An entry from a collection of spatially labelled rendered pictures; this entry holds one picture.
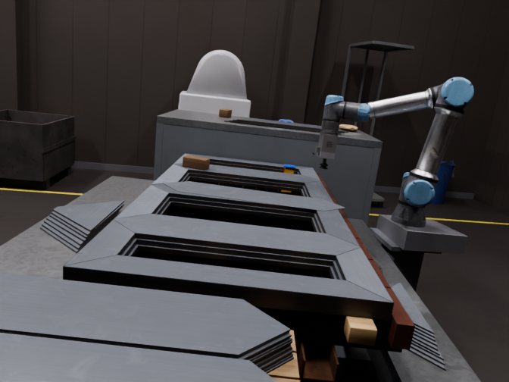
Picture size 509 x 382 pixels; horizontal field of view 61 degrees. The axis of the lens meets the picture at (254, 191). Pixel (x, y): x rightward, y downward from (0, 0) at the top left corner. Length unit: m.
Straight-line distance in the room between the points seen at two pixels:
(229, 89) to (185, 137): 2.26
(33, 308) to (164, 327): 0.25
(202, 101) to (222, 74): 0.35
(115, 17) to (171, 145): 3.32
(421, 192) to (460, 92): 0.41
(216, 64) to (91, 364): 4.16
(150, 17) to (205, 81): 1.28
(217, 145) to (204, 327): 1.76
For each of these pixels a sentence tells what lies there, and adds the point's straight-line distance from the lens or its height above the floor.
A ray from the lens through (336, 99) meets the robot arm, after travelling 1.88.
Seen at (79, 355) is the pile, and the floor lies 0.85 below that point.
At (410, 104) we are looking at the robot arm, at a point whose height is 1.28.
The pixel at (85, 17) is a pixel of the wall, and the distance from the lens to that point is 5.73.
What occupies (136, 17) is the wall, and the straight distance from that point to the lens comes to 5.64.
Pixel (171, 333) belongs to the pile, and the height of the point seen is 0.85.
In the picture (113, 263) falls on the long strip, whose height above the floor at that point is 0.86.
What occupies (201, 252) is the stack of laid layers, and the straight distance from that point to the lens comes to 1.21.
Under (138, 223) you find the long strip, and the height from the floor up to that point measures 0.86.
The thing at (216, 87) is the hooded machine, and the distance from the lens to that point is 4.71.
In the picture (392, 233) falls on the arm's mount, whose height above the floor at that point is 0.71.
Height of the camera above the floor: 1.30
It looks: 14 degrees down
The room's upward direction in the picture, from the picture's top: 7 degrees clockwise
